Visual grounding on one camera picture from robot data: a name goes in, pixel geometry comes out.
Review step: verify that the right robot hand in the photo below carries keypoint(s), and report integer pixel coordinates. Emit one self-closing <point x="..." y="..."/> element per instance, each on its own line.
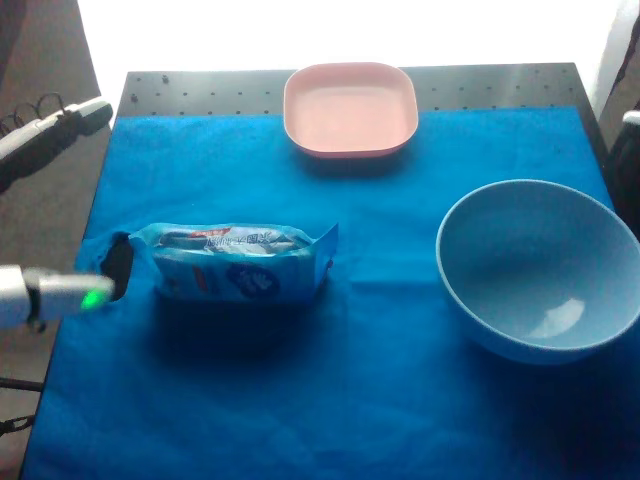
<point x="629" y="160"/>

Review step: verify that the light blue bowl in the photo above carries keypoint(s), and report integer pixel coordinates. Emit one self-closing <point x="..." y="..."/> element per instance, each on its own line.
<point x="525" y="270"/>

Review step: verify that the pink square plate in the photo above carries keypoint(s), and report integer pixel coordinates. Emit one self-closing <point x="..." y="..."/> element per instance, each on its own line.
<point x="350" y="110"/>

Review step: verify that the blue cloth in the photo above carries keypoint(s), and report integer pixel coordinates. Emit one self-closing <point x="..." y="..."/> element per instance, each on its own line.
<point x="320" y="400"/>

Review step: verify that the blue snack package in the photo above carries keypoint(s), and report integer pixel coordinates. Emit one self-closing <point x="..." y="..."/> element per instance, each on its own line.
<point x="235" y="280"/>

